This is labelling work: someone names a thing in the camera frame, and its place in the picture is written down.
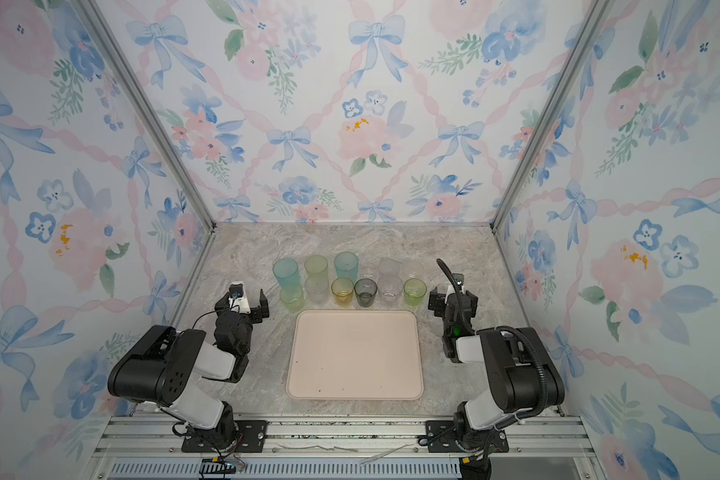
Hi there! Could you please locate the aluminium corner post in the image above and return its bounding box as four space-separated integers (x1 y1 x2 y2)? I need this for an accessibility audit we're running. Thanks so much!
71 0 216 232
491 0 612 236

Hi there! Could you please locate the beige rectangular tray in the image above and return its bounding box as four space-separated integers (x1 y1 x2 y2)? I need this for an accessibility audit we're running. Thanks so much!
286 310 424 401

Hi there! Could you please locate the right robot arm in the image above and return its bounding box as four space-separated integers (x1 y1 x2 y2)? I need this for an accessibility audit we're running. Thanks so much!
428 287 565 451

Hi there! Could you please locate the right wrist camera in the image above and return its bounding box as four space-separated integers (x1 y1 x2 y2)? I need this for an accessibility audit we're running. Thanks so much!
446 273 465 296

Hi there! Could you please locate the clear cup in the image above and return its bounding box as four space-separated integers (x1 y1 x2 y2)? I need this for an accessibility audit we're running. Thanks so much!
378 257 401 277
358 262 379 281
304 275 330 304
378 274 403 305

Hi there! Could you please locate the left aluminium corner post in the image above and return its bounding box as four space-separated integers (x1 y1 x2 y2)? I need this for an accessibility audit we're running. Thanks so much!
71 0 216 232

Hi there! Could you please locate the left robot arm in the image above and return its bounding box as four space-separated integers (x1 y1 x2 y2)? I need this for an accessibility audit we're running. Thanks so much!
107 283 270 456

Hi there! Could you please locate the aluminium frame rail base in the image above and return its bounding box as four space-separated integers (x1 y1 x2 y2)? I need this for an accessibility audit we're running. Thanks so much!
80 414 605 479

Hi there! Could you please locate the tall light green cup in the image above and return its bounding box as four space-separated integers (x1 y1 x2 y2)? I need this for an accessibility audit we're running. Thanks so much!
304 255 329 278

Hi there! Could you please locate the black corrugated cable conduit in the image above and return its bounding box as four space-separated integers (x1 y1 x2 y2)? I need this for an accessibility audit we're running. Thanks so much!
436 258 550 415

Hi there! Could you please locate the yellow cup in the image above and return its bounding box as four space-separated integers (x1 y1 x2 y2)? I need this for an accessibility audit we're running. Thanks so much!
331 277 354 307

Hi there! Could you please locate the right aluminium corner post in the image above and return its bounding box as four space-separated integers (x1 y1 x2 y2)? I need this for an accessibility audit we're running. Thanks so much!
491 0 612 236

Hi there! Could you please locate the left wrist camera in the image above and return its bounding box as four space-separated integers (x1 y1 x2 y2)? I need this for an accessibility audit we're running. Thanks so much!
228 282 250 314

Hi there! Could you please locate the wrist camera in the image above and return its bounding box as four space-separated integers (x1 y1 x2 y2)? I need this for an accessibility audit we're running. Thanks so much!
446 273 465 296
228 282 250 314

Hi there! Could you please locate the green cup right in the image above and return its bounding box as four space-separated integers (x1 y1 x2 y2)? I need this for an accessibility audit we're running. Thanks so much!
403 278 428 307

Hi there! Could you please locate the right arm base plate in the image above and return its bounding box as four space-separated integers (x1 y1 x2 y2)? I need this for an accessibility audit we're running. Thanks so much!
417 420 509 455

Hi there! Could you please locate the teal cup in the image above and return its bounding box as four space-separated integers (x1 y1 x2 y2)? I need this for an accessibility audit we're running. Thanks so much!
272 258 301 288
334 251 359 283

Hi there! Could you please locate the small green cup left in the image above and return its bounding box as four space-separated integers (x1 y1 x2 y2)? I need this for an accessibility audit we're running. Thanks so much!
279 284 305 313

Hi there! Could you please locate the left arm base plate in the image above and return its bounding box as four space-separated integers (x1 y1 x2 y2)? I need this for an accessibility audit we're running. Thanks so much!
181 420 269 454

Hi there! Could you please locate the grey smoky cup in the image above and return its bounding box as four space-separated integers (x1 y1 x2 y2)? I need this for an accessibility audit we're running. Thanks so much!
354 278 378 308

